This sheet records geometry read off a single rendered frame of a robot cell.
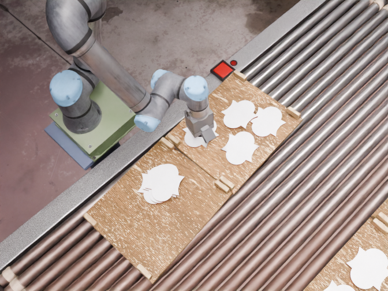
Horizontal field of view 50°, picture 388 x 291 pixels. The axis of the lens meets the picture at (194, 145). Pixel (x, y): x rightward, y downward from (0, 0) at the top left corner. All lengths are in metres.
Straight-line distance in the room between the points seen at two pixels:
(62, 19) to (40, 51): 2.18
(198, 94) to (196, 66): 1.67
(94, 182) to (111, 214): 0.16
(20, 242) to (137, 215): 0.42
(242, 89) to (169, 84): 0.43
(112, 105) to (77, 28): 0.59
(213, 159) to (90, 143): 0.48
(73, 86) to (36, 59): 1.82
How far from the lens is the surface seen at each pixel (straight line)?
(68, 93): 1.51
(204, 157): 1.55
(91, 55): 1.21
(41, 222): 1.61
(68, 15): 1.18
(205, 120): 1.47
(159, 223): 1.47
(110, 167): 1.61
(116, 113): 1.68
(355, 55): 1.91
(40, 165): 2.81
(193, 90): 1.31
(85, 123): 1.63
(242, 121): 1.60
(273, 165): 1.56
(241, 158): 1.53
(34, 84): 3.18
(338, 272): 1.46
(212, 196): 1.48
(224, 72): 1.76
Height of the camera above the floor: 2.32
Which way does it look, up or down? 62 degrees down
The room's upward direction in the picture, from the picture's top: 8 degrees counter-clockwise
